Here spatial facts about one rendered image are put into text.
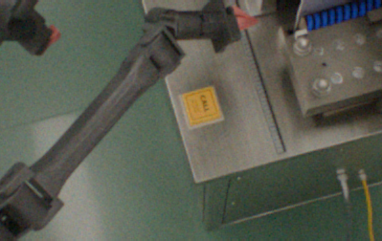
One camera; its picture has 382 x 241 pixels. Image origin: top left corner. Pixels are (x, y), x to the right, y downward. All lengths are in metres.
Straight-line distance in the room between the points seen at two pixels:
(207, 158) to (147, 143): 0.95
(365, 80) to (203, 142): 0.36
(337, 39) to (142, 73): 0.44
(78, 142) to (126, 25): 1.42
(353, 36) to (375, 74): 0.09
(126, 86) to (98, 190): 1.22
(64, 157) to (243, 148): 0.48
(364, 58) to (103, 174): 1.21
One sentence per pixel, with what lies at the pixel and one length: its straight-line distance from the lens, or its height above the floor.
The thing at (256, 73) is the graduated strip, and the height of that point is 0.90.
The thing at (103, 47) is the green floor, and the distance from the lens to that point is 2.92.
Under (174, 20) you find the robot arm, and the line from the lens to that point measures 1.66.
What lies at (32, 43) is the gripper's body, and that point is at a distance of 1.75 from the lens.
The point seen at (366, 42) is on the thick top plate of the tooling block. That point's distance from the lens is 1.84.
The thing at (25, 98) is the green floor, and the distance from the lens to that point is 2.91.
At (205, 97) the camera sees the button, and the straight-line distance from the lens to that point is 1.88.
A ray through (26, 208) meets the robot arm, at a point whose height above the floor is 1.24.
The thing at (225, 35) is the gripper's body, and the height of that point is 1.13.
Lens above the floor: 2.72
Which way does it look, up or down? 74 degrees down
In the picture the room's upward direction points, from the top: 3 degrees counter-clockwise
